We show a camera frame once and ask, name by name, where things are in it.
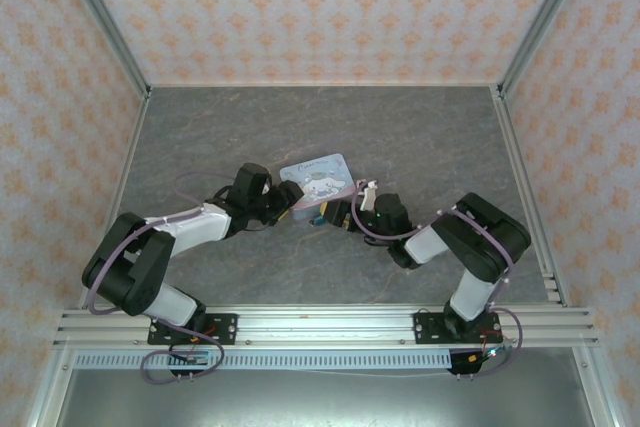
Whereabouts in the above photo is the aluminium corner post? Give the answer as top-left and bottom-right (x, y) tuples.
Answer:
(53, 0), (152, 98)
(498, 0), (596, 98)

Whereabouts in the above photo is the small circuit board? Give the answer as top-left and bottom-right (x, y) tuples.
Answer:
(467, 346), (511, 364)
(172, 352), (210, 367)

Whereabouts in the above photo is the cartoon print tin box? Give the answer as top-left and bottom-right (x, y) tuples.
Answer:
(278, 151), (357, 223)

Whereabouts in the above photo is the grey metal shelf sheet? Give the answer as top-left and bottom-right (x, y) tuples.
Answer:
(47, 349), (601, 427)

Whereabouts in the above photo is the slotted grey cable duct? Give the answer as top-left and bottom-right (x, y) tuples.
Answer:
(73, 350), (455, 369)

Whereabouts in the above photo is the aluminium side rail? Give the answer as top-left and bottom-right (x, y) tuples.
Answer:
(79, 89), (152, 309)
(492, 86), (569, 308)

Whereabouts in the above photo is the wide aluminium base rail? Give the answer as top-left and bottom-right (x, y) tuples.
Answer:
(53, 304), (600, 348)

